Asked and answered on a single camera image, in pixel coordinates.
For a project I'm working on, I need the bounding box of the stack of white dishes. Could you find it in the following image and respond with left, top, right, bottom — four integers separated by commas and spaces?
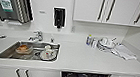
96, 35, 119, 54

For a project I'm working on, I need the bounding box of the orange bowl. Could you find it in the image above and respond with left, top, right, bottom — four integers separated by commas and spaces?
15, 43, 32, 55

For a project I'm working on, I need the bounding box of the white double-door sink cabinet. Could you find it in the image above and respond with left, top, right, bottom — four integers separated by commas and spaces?
0, 65, 63, 77

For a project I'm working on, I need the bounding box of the chrome faucet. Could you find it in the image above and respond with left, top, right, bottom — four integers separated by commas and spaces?
27, 29, 45, 44

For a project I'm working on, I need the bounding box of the stainless steel sink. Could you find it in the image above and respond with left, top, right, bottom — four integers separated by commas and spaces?
0, 37, 62, 66

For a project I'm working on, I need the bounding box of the black soap dispenser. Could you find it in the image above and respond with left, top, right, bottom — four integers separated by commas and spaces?
51, 7, 68, 31

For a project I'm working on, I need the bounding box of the white cup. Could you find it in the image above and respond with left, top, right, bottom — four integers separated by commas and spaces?
39, 44, 58, 62

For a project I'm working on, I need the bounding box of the small blue white bottle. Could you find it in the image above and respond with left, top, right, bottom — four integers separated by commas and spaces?
85, 33, 94, 48

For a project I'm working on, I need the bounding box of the steel paper towel dispenser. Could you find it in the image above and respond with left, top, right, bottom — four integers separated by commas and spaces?
0, 0, 37, 26

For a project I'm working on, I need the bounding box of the white three-door wall cabinet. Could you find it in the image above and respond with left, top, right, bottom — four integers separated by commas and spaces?
72, 0, 140, 29

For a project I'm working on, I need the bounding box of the white wall outlet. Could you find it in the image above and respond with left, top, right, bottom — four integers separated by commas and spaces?
70, 25, 77, 34

